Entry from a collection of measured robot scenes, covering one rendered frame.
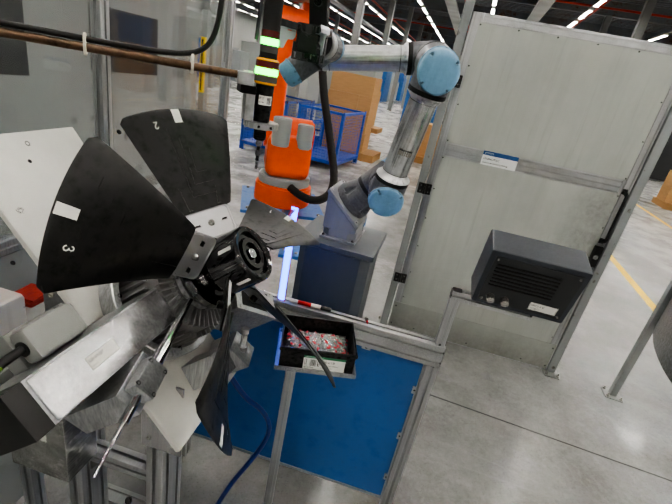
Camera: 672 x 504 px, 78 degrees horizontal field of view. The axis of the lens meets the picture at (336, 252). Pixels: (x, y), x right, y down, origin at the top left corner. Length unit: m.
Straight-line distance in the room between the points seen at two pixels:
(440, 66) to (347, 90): 7.70
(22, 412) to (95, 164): 0.34
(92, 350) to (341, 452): 1.18
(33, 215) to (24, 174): 0.09
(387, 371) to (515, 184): 1.59
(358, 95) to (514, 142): 6.41
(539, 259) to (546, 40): 1.65
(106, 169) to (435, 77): 0.88
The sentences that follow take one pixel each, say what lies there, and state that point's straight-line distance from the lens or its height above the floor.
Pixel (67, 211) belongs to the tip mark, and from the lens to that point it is 0.68.
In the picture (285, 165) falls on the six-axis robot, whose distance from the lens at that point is 4.77.
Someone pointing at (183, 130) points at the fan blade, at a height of 1.41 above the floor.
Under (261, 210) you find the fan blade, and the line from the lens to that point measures 1.16.
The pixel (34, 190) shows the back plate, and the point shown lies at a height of 1.27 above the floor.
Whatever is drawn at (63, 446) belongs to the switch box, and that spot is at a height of 0.74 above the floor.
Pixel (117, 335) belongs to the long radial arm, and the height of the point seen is 1.12.
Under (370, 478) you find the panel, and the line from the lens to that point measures 1.82.
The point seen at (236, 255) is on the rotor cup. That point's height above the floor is 1.24.
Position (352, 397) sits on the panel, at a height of 0.55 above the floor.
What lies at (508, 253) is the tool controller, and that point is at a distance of 1.20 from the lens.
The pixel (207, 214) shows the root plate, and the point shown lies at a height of 1.26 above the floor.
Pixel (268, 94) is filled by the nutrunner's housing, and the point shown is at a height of 1.52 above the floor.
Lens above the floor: 1.58
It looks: 23 degrees down
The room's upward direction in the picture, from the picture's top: 11 degrees clockwise
